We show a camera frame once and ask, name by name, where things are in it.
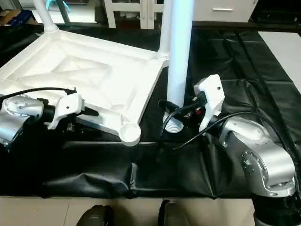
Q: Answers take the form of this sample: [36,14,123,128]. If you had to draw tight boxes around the white plastic table top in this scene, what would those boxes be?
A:
[0,26,170,146]

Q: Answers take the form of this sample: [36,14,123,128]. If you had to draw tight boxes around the white plastic table leg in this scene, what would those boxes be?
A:
[32,0,59,32]
[156,0,174,60]
[162,0,194,135]

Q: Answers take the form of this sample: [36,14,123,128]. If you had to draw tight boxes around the black mat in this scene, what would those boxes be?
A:
[0,24,301,198]

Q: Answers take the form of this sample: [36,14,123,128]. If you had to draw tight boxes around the white glass door cabinet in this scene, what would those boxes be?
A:
[103,0,165,30]

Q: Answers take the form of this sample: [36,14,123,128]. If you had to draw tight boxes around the grey left robot foot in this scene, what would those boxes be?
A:
[76,205,114,226]

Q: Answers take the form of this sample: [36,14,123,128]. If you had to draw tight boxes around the grey robot foot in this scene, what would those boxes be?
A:
[76,205,114,226]
[158,200,193,226]

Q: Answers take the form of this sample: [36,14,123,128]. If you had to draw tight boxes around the white drawer unit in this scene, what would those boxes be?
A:
[190,0,259,23]

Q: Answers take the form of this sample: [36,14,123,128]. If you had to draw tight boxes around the grey right robot foot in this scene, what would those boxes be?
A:
[158,200,193,226]

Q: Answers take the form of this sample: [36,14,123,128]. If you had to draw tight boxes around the light blue plastic hanger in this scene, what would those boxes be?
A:
[45,0,72,12]

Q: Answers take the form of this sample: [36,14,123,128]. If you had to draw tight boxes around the blue box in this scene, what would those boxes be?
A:
[5,8,34,26]

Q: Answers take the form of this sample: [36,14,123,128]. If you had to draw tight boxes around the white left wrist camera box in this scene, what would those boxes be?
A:
[48,92,86,131]

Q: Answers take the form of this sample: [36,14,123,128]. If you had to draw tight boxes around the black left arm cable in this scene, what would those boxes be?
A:
[0,87,77,102]

